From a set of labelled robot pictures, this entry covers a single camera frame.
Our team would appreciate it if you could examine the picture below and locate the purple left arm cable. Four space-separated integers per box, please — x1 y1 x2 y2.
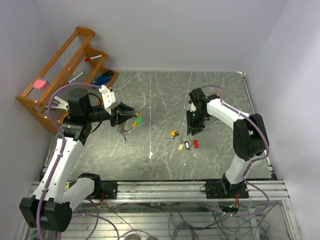
35 83 118 240

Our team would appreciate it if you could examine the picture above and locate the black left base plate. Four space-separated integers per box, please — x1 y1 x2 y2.
101 181 118 200

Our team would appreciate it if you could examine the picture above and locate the wooden tiered rack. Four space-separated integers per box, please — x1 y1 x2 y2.
16 27 108 134

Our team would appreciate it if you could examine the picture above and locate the white marker pen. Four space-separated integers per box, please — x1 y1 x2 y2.
68 71 84 84

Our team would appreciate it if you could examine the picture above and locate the aluminium mounting rail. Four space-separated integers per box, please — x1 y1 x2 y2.
25 180 291 202

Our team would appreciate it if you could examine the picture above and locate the pink eraser block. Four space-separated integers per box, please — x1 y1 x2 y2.
32 78 49 91

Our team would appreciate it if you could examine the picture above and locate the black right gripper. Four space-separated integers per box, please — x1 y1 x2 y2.
186 109 208 136

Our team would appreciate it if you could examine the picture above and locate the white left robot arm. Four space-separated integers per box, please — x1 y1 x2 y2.
19 83 138 233

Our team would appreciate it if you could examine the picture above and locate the orange key tag with key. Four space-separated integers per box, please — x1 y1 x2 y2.
169 130 180 140

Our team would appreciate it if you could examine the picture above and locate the yellow key tag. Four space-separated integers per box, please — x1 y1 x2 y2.
177 142 185 152

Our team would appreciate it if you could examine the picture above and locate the white binder clip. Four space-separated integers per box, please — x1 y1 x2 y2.
51 96 69 112

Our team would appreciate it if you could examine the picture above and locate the green key tag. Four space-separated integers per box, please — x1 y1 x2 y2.
135 117 142 125

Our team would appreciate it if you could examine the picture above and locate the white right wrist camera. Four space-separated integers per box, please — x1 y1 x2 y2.
190 102 197 112

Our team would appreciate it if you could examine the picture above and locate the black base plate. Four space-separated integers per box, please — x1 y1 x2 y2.
199 180 249 199
101 181 118 200

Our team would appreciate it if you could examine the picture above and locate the red capped marker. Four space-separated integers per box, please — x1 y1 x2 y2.
84 54 103 62

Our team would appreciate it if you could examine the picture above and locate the blue stapler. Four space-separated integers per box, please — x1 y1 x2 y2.
90 70 114 86

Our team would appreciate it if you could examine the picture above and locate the red key tag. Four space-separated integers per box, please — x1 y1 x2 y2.
193 139 199 149

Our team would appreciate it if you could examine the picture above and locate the yellow handled chain keyring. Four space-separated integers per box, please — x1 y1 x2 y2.
116 111 142 136

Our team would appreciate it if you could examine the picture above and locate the black key tag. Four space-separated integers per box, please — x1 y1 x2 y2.
184 141 191 150

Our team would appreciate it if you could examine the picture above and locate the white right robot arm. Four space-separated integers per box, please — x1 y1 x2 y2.
186 88 269 198

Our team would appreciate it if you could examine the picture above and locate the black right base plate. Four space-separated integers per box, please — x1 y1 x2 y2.
199 180 249 199

